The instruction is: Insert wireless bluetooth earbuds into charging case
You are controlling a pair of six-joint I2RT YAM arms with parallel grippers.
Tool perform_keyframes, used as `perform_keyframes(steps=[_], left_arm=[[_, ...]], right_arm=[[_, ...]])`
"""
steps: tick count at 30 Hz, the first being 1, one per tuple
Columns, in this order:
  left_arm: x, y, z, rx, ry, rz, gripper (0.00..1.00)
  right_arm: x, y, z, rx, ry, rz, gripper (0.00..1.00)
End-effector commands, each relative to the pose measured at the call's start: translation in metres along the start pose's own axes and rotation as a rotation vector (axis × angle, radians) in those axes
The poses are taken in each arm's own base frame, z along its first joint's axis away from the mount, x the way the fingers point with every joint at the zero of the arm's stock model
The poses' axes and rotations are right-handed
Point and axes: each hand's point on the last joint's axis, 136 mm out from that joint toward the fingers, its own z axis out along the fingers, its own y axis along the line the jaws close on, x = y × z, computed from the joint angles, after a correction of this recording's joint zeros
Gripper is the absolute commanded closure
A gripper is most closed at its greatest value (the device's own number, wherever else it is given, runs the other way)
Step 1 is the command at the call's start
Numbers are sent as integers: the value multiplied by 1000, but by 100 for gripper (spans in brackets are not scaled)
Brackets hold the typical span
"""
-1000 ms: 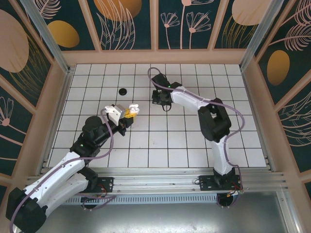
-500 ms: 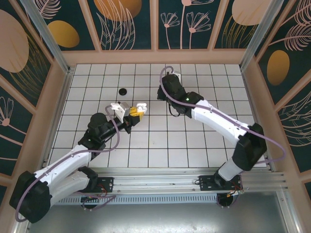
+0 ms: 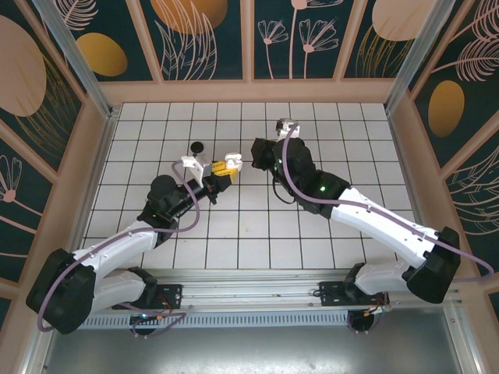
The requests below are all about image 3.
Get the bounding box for wall panel with pink flowers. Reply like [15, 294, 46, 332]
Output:
[253, 0, 356, 81]

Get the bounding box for wall panel large peach circle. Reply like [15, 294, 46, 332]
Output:
[0, 7, 85, 184]

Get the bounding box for perforated grey cable duct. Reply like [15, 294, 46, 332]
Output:
[81, 311, 352, 328]

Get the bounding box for aluminium frame post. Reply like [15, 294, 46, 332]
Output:
[33, 0, 118, 120]

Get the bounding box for wall panel with small orange oval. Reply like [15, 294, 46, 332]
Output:
[58, 0, 155, 83]

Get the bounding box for thin purple base cable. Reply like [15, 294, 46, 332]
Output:
[130, 310, 187, 338]

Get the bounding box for grey metal sheet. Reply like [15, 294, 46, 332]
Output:
[23, 325, 480, 374]

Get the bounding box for wall panel peach circle yellow lines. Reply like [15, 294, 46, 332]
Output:
[342, 0, 432, 79]

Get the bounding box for wall panel single flower outline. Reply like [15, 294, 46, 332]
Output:
[0, 136, 54, 284]

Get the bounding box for wall panel overlapping leaf outlines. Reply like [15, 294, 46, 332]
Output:
[444, 146, 499, 258]

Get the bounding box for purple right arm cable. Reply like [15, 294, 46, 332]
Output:
[282, 123, 495, 284]

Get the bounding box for clear vertical pole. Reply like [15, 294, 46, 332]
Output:
[384, 0, 467, 114]

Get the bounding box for wall panel orange circle leaf outlines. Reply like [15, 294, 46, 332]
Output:
[140, 0, 250, 82]

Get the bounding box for coloured base wire bundle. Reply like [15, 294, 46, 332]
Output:
[349, 302, 391, 335]

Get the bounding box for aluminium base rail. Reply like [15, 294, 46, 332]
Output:
[154, 269, 352, 312]

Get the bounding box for wall panel orange oval fern leaves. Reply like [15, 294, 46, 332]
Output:
[411, 0, 499, 168]

